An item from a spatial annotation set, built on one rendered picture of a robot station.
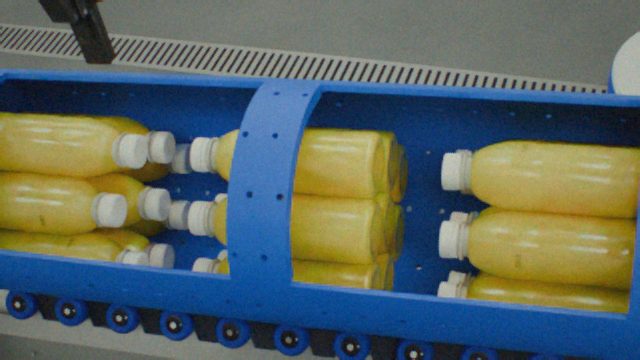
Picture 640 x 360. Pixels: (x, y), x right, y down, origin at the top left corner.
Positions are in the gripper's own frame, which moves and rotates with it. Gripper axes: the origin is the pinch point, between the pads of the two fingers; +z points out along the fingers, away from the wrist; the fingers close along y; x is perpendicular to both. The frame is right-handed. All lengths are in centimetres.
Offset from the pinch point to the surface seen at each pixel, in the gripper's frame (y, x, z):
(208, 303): -14.3, -11.7, 25.9
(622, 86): 30, -55, 30
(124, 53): 157, 107, 135
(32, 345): -12.8, 19.6, 43.8
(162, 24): 175, 100, 135
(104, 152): -2.3, 2.8, 15.5
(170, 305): -13.9, -6.3, 27.8
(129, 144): -1.1, 0.0, 15.1
